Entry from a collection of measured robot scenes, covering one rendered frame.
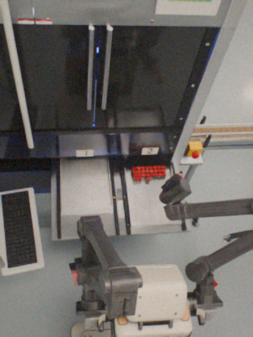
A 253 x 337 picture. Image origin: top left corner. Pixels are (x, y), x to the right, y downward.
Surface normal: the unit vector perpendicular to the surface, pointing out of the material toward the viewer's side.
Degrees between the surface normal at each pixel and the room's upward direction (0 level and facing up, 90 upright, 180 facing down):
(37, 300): 0
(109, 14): 90
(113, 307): 54
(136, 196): 0
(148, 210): 0
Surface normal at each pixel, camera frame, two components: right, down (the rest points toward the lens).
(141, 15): 0.11, 0.85
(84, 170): 0.11, -0.52
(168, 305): 0.13, 0.29
